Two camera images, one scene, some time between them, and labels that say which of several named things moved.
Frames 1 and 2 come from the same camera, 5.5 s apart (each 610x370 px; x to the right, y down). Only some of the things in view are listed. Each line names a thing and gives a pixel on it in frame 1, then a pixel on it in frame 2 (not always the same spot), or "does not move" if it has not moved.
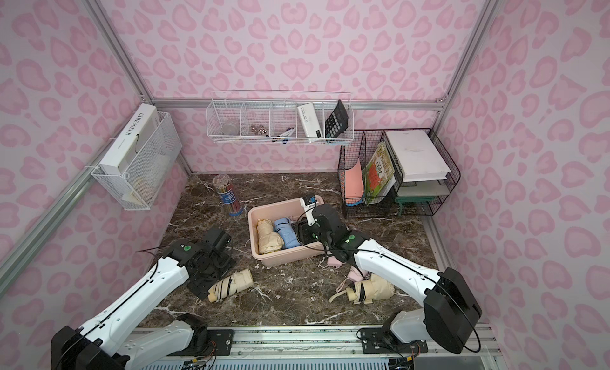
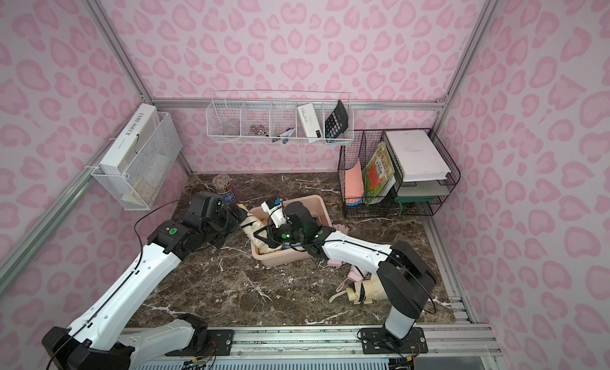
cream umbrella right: [373, 287] does not move
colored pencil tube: [228, 194] does not move
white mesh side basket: [137, 190] does not move
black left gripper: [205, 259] -> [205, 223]
